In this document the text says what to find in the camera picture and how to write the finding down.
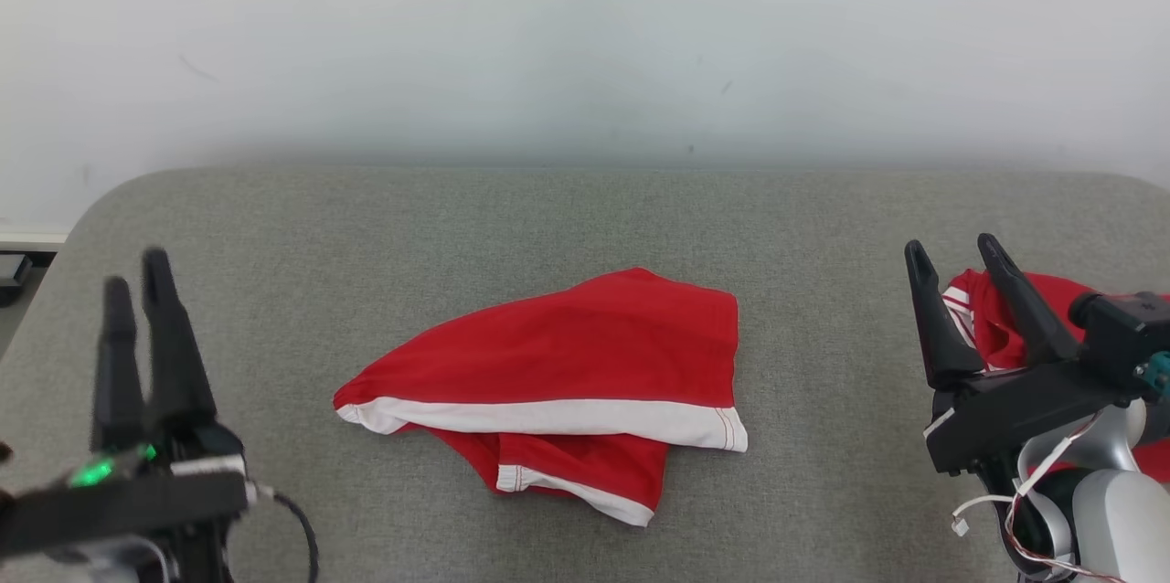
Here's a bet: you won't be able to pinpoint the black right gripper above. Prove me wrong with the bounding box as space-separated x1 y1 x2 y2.
903 232 1143 476

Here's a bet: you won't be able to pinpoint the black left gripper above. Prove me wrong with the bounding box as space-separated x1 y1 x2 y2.
0 246 252 563

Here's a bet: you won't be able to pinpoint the red basketball jersey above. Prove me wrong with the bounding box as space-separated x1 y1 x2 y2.
941 268 1170 485

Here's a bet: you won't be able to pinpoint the red shorts with white band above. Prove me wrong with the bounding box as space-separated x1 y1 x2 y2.
332 268 749 527

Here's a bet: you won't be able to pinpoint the grey fabric sofa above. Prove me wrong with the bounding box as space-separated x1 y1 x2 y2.
0 164 1170 583

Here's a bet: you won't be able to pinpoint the thin red white wires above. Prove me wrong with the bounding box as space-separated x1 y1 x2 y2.
951 414 1130 583

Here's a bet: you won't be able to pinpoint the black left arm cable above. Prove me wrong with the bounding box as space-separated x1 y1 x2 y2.
249 484 319 583

